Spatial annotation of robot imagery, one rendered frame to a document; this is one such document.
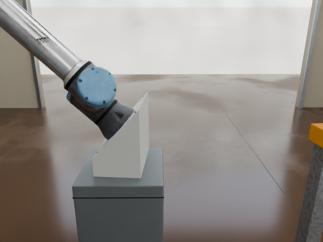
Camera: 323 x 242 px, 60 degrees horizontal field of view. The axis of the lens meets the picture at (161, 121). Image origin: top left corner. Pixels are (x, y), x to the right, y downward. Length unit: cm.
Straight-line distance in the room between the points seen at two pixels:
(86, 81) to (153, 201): 59
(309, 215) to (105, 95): 112
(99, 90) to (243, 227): 172
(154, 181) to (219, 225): 122
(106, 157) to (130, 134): 16
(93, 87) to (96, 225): 65
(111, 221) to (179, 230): 104
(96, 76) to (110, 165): 42
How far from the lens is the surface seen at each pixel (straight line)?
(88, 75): 108
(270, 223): 253
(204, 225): 239
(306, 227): 164
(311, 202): 156
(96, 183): 129
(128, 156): 125
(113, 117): 125
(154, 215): 133
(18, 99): 584
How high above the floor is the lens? 152
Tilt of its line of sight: 19 degrees down
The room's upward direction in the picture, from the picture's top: straight up
